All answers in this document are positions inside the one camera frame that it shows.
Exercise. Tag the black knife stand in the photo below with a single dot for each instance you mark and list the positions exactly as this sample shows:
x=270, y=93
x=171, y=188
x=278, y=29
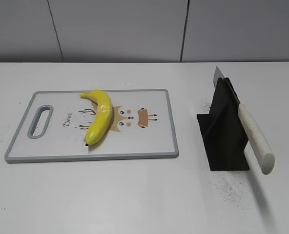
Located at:
x=223, y=135

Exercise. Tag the yellow plastic banana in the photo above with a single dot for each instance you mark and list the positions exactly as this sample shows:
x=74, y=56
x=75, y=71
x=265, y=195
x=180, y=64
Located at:
x=103, y=117

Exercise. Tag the white grey-rimmed cutting board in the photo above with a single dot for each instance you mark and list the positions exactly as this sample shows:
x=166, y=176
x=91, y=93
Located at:
x=55, y=123

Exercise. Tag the white-handled knife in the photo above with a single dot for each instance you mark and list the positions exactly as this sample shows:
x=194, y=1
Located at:
x=259, y=144

